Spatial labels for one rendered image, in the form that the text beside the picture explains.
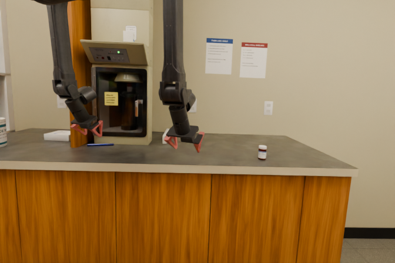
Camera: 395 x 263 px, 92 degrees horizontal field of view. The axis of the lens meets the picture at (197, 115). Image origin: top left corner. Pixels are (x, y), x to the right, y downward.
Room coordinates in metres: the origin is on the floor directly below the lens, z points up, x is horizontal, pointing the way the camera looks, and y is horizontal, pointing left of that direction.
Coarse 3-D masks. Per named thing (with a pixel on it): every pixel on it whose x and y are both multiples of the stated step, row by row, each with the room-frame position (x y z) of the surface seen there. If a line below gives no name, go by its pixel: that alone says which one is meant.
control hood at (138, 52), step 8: (80, 40) 0.99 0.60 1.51; (88, 40) 1.00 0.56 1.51; (96, 40) 1.00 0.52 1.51; (88, 48) 1.02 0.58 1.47; (120, 48) 1.02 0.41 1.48; (128, 48) 1.02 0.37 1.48; (136, 48) 1.02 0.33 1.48; (144, 48) 1.02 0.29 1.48; (88, 56) 1.05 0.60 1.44; (128, 56) 1.05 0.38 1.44; (136, 56) 1.05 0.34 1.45; (144, 56) 1.05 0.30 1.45; (120, 64) 1.11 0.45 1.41; (128, 64) 1.10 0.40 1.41; (136, 64) 1.09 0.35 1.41; (144, 64) 1.09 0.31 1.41
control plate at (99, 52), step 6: (90, 48) 1.02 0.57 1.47; (96, 48) 1.02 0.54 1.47; (102, 48) 1.02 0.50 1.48; (108, 48) 1.02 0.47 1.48; (114, 48) 1.02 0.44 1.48; (96, 54) 1.04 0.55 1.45; (102, 54) 1.04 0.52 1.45; (108, 54) 1.04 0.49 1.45; (114, 54) 1.04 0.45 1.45; (120, 54) 1.04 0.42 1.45; (126, 54) 1.04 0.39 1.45; (96, 60) 1.07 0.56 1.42; (102, 60) 1.07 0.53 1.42; (108, 60) 1.07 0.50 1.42; (114, 60) 1.07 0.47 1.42; (120, 60) 1.07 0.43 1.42; (126, 60) 1.07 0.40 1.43
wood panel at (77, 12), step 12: (84, 0) 1.14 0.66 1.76; (72, 12) 1.02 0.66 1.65; (84, 12) 1.13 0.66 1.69; (72, 24) 1.02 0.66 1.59; (84, 24) 1.13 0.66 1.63; (72, 36) 1.02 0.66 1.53; (84, 36) 1.13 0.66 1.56; (72, 48) 1.01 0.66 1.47; (72, 60) 1.01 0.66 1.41; (84, 60) 1.12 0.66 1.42; (84, 72) 1.11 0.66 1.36; (84, 84) 1.11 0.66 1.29; (72, 132) 1.01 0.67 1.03; (72, 144) 1.01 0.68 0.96
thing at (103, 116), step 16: (96, 80) 1.10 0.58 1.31; (112, 80) 1.10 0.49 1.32; (128, 80) 1.10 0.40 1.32; (144, 80) 1.10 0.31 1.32; (128, 96) 1.10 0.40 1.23; (144, 96) 1.10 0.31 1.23; (112, 112) 1.10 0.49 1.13; (128, 112) 1.10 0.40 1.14; (144, 112) 1.10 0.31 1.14; (112, 128) 1.10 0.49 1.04; (128, 128) 1.10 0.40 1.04; (144, 128) 1.10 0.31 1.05
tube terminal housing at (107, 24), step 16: (96, 16) 1.11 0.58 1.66; (112, 16) 1.11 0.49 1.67; (128, 16) 1.11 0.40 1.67; (144, 16) 1.12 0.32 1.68; (96, 32) 1.11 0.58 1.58; (112, 32) 1.11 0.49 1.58; (144, 32) 1.12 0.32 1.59; (96, 64) 1.11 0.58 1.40; (112, 64) 1.11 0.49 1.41; (144, 144) 1.12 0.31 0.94
